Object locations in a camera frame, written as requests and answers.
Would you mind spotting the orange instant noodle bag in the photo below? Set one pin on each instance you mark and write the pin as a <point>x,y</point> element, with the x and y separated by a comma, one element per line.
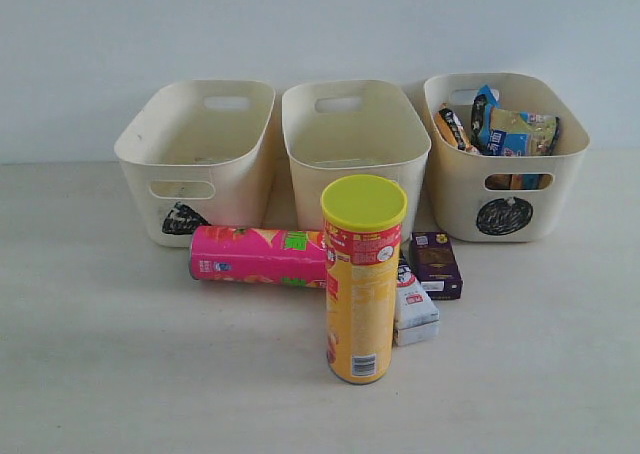
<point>453,132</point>

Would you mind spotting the blue instant noodle bag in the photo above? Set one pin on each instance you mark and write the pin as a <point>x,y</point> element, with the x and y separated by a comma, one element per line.
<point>499,132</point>

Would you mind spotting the pink chips can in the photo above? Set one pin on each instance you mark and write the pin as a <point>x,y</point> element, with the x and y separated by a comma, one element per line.
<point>256,255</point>

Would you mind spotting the right cream bin circle mark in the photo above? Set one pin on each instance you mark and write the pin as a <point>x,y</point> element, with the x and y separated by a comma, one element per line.
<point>480,198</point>

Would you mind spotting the white blue milk carton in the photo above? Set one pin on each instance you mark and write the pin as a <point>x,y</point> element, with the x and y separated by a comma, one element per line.
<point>416,317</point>

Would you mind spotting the middle cream bin square mark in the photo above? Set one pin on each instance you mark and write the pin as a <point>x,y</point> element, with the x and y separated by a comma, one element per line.
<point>339,128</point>

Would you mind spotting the yellow chips can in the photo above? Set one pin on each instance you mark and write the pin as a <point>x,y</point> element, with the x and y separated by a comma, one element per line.
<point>363,216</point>

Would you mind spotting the purple drink carton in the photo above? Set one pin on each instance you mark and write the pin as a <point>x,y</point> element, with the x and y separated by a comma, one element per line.
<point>433,262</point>

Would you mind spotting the left cream bin triangle mark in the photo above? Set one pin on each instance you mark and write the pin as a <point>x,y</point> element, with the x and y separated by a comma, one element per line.
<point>200,152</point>

